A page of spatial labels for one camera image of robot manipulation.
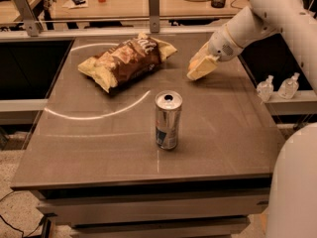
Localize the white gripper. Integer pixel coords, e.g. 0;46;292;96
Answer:
187;25;244;80

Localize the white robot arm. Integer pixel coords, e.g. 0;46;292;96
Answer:
187;0;317;238

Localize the silver drink can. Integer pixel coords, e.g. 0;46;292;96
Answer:
156;90;182;150

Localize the clear plastic bottle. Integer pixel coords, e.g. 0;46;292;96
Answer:
257;75;273;102
277;72;299;99

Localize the black mesh pen cup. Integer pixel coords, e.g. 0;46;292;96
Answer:
211;0;226;8

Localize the brown chip bag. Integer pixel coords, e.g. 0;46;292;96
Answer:
78;33;177;92

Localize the grey table base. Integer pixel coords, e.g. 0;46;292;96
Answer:
31;177;281;238

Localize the metal bracket centre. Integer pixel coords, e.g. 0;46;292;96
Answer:
148;0;159;33

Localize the metal bracket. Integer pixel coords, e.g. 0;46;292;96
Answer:
13;0;42;37
148;0;159;33

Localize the metal bracket left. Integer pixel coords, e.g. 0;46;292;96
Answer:
13;0;42;37

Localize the black floor cable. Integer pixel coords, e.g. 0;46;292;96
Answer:
0;190;48;238

